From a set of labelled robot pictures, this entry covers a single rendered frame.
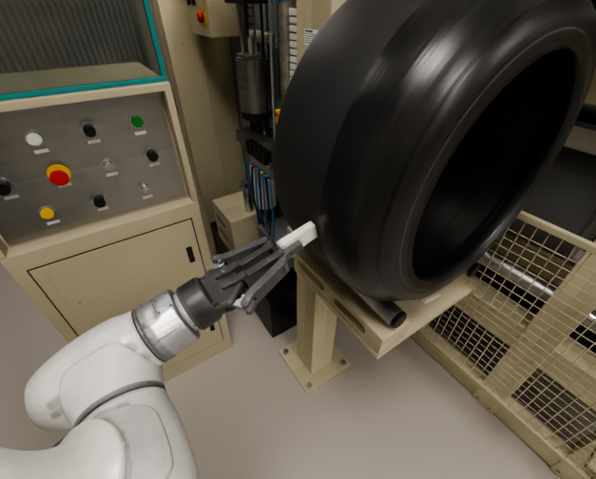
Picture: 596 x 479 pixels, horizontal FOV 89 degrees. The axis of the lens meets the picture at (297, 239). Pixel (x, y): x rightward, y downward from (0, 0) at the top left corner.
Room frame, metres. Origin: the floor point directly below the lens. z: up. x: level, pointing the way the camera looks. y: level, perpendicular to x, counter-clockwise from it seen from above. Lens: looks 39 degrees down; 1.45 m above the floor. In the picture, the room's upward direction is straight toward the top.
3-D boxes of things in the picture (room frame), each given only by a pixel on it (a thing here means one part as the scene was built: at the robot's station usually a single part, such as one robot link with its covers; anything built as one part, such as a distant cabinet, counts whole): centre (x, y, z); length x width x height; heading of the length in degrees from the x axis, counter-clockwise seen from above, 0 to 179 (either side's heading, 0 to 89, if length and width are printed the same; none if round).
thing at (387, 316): (0.55, -0.13, 0.90); 0.35 x 0.05 x 0.05; 33
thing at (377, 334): (0.55, -0.12, 0.83); 0.36 x 0.09 x 0.06; 33
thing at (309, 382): (0.83, -0.08, 0.01); 0.27 x 0.27 x 0.02; 33
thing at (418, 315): (0.63, -0.24, 0.80); 0.37 x 0.36 x 0.02; 123
